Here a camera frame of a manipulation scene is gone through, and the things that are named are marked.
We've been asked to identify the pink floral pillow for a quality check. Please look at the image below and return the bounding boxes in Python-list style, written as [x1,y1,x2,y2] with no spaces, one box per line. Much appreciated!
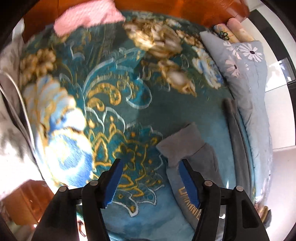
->
[213,24,239,43]
[226,18,255,42]

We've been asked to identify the teal floral bed blanket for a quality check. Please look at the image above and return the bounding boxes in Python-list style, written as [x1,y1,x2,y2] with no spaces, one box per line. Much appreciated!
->
[20,11,253,240]

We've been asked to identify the grey sweatpants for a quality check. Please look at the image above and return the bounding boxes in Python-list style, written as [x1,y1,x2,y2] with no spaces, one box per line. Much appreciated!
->
[157,98,252,228]

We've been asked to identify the white black wardrobe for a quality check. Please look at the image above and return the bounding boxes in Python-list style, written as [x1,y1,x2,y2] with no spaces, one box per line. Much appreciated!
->
[243,1,295,149]

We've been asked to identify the light blue floral duvet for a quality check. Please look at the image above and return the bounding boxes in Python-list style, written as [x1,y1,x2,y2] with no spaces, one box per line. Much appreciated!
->
[200,31,273,202]

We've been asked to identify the pink towel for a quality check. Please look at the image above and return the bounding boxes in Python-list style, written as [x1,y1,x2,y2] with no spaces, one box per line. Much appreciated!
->
[54,1,125,37]

